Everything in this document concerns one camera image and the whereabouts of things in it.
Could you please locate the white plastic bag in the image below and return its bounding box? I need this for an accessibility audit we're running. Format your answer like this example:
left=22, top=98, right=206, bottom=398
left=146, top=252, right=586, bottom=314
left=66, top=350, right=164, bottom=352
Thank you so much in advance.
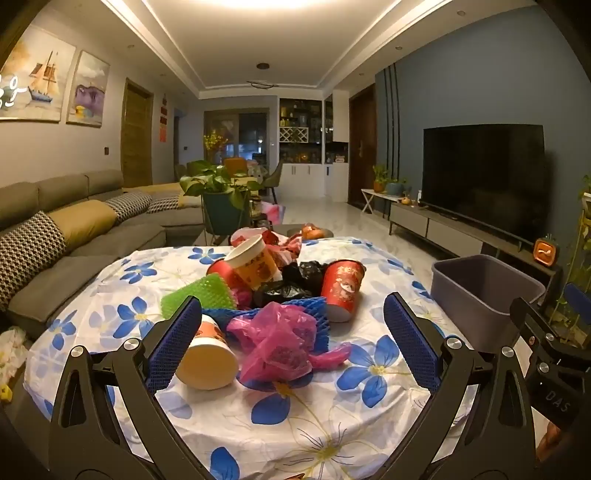
left=0, top=327, right=28, bottom=370

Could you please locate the pink plastic bag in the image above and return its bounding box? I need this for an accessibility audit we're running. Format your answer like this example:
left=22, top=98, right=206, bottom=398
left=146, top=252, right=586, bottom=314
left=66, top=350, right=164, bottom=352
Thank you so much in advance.
left=226, top=302, right=352, bottom=384

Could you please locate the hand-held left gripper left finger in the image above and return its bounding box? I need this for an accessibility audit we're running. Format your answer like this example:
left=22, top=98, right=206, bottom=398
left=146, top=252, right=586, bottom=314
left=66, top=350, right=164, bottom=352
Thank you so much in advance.
left=48, top=295, right=218, bottom=480

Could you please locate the yellow cushion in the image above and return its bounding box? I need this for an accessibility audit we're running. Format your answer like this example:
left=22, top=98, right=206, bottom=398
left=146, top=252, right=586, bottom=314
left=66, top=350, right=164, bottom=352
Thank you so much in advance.
left=46, top=199, right=118, bottom=245

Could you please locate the glass balcony door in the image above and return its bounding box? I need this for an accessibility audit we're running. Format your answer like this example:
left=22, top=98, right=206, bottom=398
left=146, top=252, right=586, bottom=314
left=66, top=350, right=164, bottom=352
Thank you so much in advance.
left=203, top=108, right=278, bottom=162

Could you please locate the yellow sofa throw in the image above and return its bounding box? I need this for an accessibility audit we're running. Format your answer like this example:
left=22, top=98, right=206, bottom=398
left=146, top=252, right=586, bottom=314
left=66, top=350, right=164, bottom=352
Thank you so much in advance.
left=122, top=182, right=185, bottom=195

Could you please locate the paper cup with orange print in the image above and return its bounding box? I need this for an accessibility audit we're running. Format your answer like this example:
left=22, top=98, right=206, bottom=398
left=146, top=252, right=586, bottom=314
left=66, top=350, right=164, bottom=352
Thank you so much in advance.
left=224, top=234, right=283, bottom=291
left=175, top=314, right=240, bottom=391

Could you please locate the light wooden door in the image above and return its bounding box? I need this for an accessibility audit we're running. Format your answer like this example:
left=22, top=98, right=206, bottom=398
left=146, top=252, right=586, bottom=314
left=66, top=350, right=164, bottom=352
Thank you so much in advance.
left=121, top=78, right=154, bottom=188

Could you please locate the blue foam net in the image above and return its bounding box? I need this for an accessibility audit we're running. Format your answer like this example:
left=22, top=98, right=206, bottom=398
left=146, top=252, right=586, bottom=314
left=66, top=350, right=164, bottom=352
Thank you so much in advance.
left=222, top=296, right=329, bottom=352

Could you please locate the orange retro speaker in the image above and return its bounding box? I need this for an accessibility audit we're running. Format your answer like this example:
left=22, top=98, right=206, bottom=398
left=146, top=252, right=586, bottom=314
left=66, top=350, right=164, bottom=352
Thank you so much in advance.
left=532, top=236, right=557, bottom=264

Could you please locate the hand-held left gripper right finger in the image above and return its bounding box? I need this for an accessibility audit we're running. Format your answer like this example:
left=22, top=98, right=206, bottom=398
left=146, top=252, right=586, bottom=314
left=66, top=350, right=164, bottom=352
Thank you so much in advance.
left=376, top=292, right=548, bottom=480

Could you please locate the white display cabinet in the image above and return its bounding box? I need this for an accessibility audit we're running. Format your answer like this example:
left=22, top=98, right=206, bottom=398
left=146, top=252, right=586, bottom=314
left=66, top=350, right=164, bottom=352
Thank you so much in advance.
left=278, top=97, right=349, bottom=201

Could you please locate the dark wooden door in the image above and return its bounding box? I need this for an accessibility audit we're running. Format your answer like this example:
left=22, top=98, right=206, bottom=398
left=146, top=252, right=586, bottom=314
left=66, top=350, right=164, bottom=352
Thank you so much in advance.
left=348, top=88, right=378, bottom=206

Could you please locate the grey sectional sofa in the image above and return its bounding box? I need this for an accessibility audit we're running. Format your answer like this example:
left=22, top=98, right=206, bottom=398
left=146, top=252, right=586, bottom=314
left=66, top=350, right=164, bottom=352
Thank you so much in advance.
left=0, top=168, right=208, bottom=328

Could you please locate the grey television stand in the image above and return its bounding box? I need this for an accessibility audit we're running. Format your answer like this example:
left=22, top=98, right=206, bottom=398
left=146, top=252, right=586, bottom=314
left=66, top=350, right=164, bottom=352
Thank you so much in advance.
left=388, top=202, right=561, bottom=287

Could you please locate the black flat television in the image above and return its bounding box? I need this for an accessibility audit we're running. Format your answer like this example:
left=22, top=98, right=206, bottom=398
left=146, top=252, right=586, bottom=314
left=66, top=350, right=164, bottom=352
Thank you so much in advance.
left=422, top=124, right=548, bottom=243

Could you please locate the white folding side table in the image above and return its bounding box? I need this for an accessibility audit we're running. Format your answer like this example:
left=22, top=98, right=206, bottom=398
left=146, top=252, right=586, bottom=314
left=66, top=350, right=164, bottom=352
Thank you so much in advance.
left=360, top=188, right=393, bottom=215

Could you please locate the pink gift bag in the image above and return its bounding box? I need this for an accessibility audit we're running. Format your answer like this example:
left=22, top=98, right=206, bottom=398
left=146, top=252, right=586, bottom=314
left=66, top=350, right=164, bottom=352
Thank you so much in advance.
left=263, top=200, right=287, bottom=224

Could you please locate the purple abstract painting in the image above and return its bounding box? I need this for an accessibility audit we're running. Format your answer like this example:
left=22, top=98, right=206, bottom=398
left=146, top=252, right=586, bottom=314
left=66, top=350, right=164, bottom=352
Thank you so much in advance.
left=66, top=50, right=110, bottom=126

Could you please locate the climbing plant on yellow stand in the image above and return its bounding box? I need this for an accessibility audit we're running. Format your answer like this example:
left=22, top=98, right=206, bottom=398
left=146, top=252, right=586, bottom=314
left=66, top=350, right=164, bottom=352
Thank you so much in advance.
left=549, top=175, right=591, bottom=347

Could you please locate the large houndstooth cushion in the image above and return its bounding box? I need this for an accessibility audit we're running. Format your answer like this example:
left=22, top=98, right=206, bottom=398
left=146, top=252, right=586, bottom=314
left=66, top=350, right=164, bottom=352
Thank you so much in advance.
left=0, top=211, right=68, bottom=310

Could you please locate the black plastic bag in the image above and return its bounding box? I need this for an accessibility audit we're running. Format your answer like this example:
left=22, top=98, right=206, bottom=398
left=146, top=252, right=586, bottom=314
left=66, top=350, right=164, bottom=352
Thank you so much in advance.
left=252, top=261, right=331, bottom=310

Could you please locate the person's right forearm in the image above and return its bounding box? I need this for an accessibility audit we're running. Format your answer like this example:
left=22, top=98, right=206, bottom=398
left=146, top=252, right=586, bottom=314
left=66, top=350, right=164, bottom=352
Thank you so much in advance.
left=538, top=415, right=578, bottom=462

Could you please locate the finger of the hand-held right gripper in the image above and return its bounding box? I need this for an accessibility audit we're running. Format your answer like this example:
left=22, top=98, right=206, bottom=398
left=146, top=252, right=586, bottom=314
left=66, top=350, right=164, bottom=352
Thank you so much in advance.
left=510, top=298, right=566, bottom=370
left=564, top=282, right=591, bottom=352

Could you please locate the dark coffee table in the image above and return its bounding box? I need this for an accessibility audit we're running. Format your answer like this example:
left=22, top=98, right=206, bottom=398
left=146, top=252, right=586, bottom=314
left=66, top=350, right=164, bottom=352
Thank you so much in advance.
left=194, top=224, right=333, bottom=245

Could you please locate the pothos plant in teal planter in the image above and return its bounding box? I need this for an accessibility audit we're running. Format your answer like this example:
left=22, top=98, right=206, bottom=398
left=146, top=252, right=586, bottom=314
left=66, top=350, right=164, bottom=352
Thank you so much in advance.
left=180, top=159, right=262, bottom=236

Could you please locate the grey dining chair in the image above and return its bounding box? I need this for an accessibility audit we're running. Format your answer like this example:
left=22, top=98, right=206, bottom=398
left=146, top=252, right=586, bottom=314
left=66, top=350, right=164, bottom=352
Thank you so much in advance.
left=265, top=161, right=284, bottom=204

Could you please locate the blue floral tablecloth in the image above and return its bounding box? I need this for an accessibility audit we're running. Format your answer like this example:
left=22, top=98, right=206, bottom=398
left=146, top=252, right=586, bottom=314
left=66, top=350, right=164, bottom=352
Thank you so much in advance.
left=23, top=235, right=476, bottom=480

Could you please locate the red paper cup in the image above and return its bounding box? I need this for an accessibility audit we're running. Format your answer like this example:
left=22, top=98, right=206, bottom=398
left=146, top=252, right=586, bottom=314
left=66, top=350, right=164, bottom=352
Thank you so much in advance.
left=206, top=259, right=241, bottom=296
left=320, top=259, right=366, bottom=323

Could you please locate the green foam net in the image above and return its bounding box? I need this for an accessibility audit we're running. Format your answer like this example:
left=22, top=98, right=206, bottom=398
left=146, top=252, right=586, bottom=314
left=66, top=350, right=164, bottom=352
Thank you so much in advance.
left=161, top=272, right=237, bottom=319

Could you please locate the sailing ship painting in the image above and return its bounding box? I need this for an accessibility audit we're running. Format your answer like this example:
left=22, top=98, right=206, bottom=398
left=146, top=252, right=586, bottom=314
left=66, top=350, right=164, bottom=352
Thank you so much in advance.
left=0, top=23, right=77, bottom=123

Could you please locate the small houndstooth cushion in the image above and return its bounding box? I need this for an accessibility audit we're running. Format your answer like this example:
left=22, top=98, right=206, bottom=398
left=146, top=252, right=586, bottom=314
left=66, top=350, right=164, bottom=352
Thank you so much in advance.
left=104, top=191, right=153, bottom=224
left=148, top=193, right=183, bottom=214

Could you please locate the grey plastic bin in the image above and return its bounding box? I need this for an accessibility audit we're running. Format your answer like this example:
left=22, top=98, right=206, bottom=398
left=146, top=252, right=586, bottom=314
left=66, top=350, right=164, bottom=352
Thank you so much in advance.
left=431, top=255, right=548, bottom=352

